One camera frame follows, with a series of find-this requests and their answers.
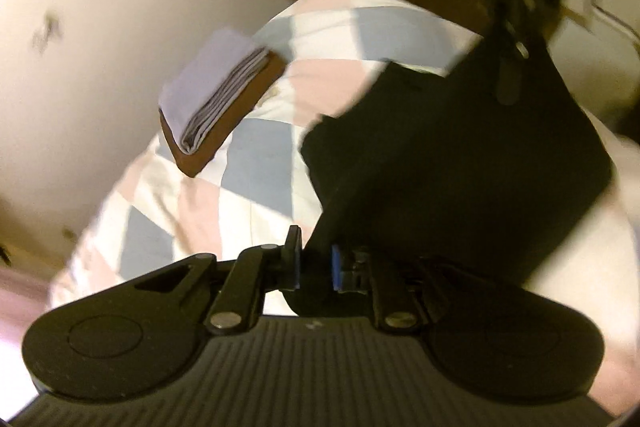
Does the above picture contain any black garment with zipper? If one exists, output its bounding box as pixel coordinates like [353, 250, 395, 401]
[286, 27, 612, 317]

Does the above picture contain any checkered pastel bed quilt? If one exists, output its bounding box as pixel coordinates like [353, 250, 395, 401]
[48, 0, 640, 408]

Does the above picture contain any folded lavender cloth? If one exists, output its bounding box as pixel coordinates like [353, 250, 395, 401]
[158, 27, 269, 155]

